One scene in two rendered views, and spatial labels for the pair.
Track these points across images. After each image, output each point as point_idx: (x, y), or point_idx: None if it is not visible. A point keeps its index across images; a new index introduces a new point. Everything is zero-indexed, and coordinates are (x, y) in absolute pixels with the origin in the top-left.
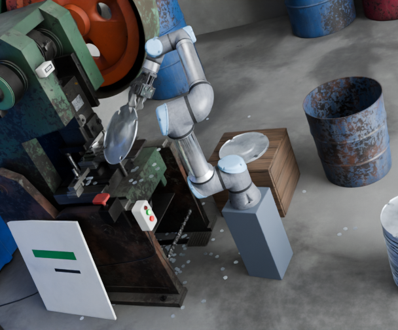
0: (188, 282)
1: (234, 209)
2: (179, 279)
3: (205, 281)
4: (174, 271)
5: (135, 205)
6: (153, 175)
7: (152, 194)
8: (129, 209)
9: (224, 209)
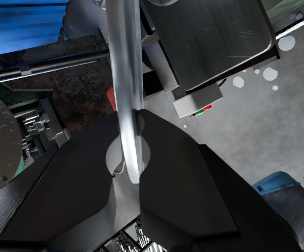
0: (292, 48)
1: None
2: (291, 33)
3: None
4: (302, 10)
5: (180, 103)
6: (243, 85)
7: (275, 21)
8: (174, 94)
9: None
